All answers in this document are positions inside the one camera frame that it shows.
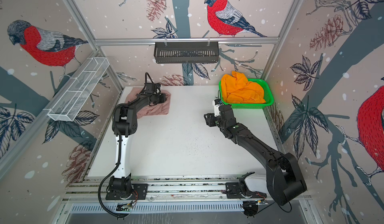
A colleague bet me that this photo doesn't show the pink shorts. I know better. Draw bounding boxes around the pink shorts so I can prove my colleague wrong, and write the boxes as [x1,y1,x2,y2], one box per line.
[125,87,171,119]

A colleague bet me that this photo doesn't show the orange shorts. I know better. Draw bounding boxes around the orange shorts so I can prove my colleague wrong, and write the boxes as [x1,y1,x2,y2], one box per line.
[220,71,266,104]

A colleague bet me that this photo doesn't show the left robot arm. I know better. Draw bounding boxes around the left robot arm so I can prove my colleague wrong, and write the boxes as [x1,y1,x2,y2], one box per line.
[107,93,167,200]

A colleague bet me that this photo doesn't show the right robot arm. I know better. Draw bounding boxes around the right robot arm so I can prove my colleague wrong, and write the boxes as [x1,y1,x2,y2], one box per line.
[204,104,307,206]

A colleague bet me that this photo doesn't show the green plastic basket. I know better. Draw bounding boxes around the green plastic basket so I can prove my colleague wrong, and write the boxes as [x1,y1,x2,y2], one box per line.
[219,78,275,109]

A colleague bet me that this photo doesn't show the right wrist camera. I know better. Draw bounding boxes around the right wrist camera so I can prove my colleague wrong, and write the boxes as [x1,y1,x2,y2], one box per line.
[213,98,223,117]

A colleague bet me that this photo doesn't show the black wall shelf basket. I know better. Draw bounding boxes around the black wall shelf basket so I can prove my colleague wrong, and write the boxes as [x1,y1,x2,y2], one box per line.
[154,41,219,64]

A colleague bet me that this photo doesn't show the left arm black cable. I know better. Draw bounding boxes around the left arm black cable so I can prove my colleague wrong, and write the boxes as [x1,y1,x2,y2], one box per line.
[97,133,134,219]

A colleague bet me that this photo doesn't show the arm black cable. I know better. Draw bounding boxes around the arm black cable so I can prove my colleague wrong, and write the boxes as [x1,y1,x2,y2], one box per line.
[97,133,134,219]
[254,198,293,216]

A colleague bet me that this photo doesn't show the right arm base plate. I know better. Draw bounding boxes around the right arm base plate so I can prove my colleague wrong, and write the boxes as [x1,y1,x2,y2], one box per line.
[222,183,267,199]

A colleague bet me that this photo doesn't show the white wire wall basket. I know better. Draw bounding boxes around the white wire wall basket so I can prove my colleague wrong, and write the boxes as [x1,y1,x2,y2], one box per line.
[48,57,110,122]

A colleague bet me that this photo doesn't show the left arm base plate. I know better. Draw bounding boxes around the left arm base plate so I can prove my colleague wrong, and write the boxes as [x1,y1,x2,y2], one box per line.
[106,184,148,201]

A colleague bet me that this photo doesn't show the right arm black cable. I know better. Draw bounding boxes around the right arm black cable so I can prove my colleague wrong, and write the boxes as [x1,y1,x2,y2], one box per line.
[254,198,293,216]

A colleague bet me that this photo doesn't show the aluminium mounting rail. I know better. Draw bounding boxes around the aluminium mounting rail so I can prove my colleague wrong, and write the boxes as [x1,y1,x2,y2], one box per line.
[64,177,311,202]

